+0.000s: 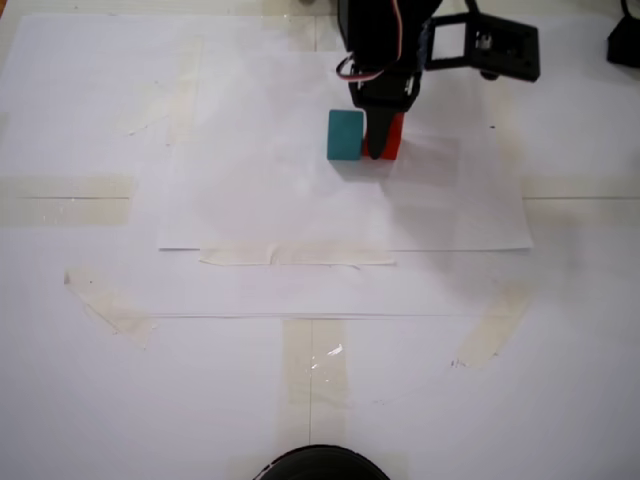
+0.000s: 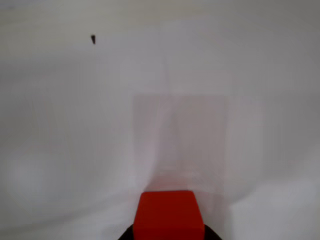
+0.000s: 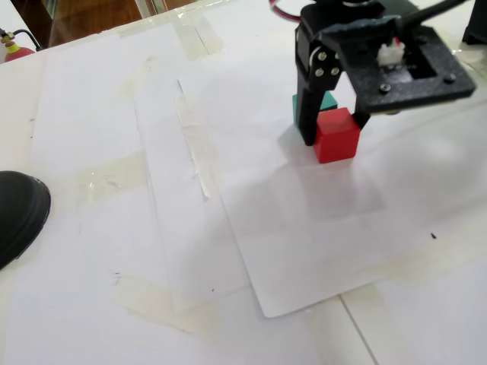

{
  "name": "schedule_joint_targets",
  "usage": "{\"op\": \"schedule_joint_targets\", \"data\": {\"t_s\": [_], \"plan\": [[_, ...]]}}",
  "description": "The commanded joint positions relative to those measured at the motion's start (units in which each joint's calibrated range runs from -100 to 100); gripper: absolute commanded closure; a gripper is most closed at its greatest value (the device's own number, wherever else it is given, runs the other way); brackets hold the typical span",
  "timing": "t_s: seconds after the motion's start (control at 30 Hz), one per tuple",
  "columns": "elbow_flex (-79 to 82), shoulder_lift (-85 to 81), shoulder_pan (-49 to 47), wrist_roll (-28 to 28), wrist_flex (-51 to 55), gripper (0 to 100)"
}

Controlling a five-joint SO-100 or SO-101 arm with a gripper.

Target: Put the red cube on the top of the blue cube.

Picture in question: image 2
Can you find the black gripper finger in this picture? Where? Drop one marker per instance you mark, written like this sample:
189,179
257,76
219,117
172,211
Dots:
128,235
212,235

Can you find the small black speck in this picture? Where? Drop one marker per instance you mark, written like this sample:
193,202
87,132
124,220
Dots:
93,39

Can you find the white paper sheet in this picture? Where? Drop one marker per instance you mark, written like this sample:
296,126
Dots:
75,112

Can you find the red cube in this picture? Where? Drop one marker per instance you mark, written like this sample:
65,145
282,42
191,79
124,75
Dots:
167,215

